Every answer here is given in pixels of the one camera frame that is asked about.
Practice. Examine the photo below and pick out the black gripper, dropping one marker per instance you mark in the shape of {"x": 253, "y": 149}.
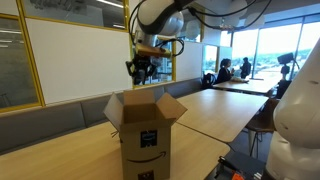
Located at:
{"x": 143, "y": 62}

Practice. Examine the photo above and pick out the brown cardboard box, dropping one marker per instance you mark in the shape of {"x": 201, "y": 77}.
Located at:
{"x": 146, "y": 143}

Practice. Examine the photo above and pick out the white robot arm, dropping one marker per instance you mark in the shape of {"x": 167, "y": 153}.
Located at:
{"x": 300, "y": 116}

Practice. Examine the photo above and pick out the white globe pendant lamp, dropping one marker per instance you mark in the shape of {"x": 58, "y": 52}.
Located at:
{"x": 192, "y": 29}
{"x": 255, "y": 20}

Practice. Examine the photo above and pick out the black backpack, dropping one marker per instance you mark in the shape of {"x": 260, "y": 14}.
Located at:
{"x": 209, "y": 81}

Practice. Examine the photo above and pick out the seated person dark top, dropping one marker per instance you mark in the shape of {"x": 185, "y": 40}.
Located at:
{"x": 224, "y": 73}

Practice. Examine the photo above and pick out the standing person dark clothes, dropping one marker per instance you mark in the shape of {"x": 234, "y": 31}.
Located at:
{"x": 246, "y": 68}

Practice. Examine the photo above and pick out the grey bench seat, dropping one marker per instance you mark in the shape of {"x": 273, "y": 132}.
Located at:
{"x": 36, "y": 126}

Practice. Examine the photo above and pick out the large yellow framed window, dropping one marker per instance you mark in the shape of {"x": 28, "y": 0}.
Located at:
{"x": 20, "y": 66}

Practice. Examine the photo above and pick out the brown chair metal legs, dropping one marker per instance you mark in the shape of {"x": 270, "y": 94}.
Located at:
{"x": 263, "y": 121}

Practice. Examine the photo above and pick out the black orange equipment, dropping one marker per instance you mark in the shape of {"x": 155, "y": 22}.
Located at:
{"x": 240, "y": 166}

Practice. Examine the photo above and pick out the gold wrist camera mount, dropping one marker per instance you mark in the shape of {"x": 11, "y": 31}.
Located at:
{"x": 151, "y": 50}

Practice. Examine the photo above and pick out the black camera on tripod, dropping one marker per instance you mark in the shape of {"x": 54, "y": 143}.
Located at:
{"x": 286, "y": 66}

